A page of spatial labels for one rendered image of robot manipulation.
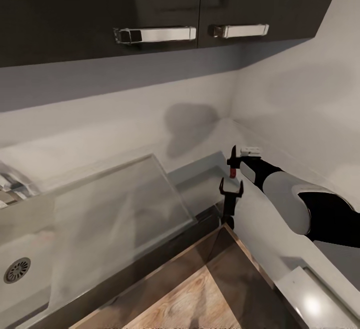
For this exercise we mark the cabinet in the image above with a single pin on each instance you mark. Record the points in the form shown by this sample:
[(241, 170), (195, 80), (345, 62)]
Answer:
[(36, 32)]

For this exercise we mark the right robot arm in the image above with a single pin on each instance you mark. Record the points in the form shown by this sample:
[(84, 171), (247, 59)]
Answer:
[(326, 218)]

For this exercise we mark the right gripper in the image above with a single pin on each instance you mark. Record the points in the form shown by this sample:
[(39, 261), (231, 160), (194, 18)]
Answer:
[(235, 162)]

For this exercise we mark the drop in sink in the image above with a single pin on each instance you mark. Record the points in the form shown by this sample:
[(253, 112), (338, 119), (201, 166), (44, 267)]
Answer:
[(77, 235)]

